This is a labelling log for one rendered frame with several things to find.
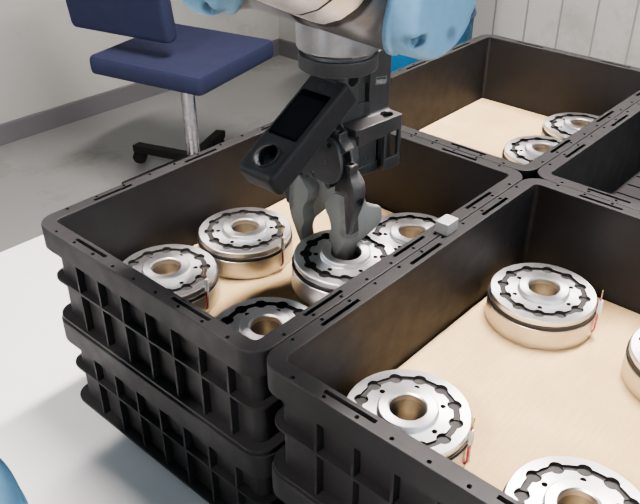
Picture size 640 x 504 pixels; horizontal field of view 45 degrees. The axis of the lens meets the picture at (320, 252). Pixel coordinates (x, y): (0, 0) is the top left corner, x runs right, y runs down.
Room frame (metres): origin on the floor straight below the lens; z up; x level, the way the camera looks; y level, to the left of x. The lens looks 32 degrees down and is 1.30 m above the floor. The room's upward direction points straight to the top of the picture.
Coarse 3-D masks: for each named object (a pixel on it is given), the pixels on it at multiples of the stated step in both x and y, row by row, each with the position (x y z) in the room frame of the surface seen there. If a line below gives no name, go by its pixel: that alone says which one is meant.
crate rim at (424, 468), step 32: (512, 192) 0.69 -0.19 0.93; (576, 192) 0.69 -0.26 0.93; (480, 224) 0.63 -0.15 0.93; (416, 256) 0.57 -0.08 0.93; (384, 288) 0.52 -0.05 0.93; (320, 320) 0.48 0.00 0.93; (288, 352) 0.44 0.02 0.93; (288, 384) 0.41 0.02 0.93; (320, 384) 0.41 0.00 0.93; (320, 416) 0.39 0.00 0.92; (352, 416) 0.38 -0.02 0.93; (384, 448) 0.36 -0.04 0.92; (416, 448) 0.35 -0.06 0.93; (416, 480) 0.34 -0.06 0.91; (448, 480) 0.32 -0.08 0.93; (480, 480) 0.32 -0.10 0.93
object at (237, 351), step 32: (256, 128) 0.85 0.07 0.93; (192, 160) 0.76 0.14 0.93; (480, 160) 0.76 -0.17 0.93; (128, 192) 0.70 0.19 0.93; (64, 256) 0.60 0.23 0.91; (96, 256) 0.57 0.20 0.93; (128, 288) 0.54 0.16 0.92; (160, 288) 0.52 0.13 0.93; (352, 288) 0.52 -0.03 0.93; (160, 320) 0.51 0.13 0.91; (192, 320) 0.48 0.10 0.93; (288, 320) 0.48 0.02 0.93; (224, 352) 0.46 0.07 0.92; (256, 352) 0.44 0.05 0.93
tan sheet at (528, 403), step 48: (480, 336) 0.59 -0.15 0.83; (624, 336) 0.59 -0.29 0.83; (480, 384) 0.52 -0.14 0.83; (528, 384) 0.52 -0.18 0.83; (576, 384) 0.52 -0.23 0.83; (624, 384) 0.52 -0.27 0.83; (480, 432) 0.46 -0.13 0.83; (528, 432) 0.46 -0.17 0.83; (576, 432) 0.46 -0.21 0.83; (624, 432) 0.46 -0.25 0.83
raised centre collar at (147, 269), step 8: (160, 256) 0.67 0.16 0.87; (168, 256) 0.67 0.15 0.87; (176, 256) 0.67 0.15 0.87; (144, 264) 0.66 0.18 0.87; (152, 264) 0.66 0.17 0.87; (160, 264) 0.67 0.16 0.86; (176, 264) 0.67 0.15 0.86; (184, 264) 0.66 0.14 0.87; (144, 272) 0.64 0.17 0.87; (152, 272) 0.64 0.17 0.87; (176, 272) 0.64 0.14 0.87; (184, 272) 0.64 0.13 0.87; (160, 280) 0.63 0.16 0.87; (168, 280) 0.63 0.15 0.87; (176, 280) 0.63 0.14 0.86
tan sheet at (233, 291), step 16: (272, 208) 0.84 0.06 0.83; (288, 208) 0.84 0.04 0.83; (320, 224) 0.80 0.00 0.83; (288, 272) 0.70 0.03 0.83; (224, 288) 0.67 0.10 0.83; (240, 288) 0.67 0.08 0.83; (256, 288) 0.67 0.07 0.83; (272, 288) 0.67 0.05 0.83; (288, 288) 0.67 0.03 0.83; (224, 304) 0.64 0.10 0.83; (304, 304) 0.64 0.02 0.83
